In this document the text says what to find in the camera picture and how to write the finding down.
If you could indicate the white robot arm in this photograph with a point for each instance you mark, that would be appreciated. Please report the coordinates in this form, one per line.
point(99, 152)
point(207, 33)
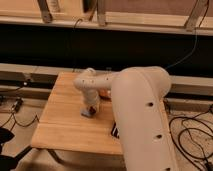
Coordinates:
point(143, 128)

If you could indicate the orange bowl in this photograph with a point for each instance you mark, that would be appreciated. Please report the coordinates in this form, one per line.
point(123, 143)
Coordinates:
point(105, 94)

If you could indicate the black white striped block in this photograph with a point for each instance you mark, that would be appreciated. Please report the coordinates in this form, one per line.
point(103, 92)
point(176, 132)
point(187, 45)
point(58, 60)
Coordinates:
point(114, 131)

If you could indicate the black power adapter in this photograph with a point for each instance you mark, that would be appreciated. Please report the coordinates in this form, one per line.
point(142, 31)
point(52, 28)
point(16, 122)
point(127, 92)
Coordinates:
point(16, 106)

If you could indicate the black object bottom left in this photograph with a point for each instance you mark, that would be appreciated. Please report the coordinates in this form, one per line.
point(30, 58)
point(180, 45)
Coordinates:
point(8, 161)

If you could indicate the metal table leg frame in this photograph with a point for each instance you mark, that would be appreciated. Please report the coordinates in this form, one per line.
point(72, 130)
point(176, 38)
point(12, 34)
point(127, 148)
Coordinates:
point(55, 156)

